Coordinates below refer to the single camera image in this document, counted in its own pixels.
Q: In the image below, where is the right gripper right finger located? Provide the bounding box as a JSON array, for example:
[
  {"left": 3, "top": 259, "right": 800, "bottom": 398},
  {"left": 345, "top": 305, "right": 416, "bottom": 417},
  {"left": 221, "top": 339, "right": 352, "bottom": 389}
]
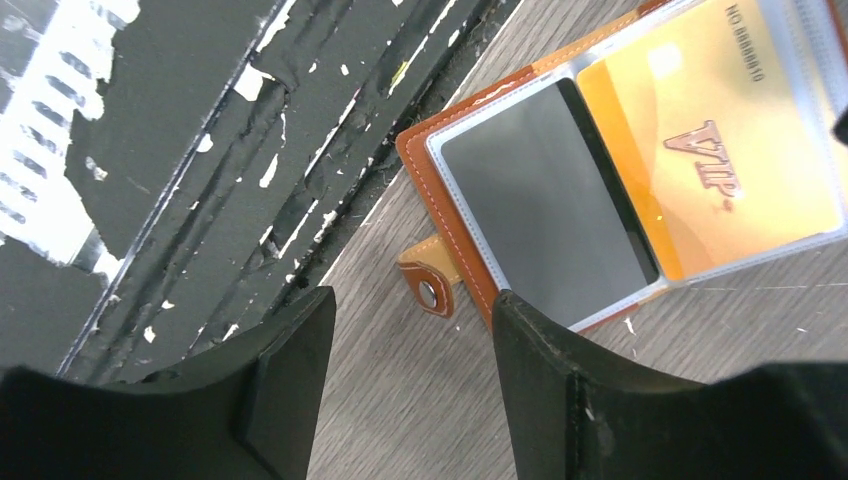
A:
[{"left": 492, "top": 290, "right": 847, "bottom": 479}]

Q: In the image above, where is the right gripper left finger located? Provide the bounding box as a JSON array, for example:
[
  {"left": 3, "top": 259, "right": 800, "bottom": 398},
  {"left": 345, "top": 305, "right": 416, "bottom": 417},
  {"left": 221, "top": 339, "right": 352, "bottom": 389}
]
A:
[{"left": 1, "top": 287, "right": 336, "bottom": 479}]

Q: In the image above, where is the grey card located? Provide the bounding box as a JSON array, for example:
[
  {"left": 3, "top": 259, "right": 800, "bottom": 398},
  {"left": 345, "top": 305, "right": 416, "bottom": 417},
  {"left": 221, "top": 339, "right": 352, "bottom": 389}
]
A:
[{"left": 432, "top": 78, "right": 660, "bottom": 331}]

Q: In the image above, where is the brown leather card holder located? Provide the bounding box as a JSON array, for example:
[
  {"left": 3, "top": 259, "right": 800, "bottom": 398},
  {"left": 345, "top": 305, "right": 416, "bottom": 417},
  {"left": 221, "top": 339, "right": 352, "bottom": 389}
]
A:
[{"left": 396, "top": 1, "right": 847, "bottom": 332}]

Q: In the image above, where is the gold credit card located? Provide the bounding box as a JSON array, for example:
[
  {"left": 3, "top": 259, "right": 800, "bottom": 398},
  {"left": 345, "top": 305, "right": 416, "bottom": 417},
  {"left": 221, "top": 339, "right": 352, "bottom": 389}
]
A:
[{"left": 576, "top": 1, "right": 847, "bottom": 283}]

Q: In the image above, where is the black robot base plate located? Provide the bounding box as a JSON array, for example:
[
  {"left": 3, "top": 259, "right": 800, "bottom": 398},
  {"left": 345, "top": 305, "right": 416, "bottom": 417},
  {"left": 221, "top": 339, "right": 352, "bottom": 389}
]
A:
[{"left": 1, "top": 1, "right": 515, "bottom": 382}]

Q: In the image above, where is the slotted aluminium rail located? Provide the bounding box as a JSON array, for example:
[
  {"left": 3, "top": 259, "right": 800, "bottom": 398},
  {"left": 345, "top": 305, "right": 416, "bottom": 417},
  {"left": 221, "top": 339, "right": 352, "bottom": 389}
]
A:
[{"left": 1, "top": 1, "right": 140, "bottom": 274}]

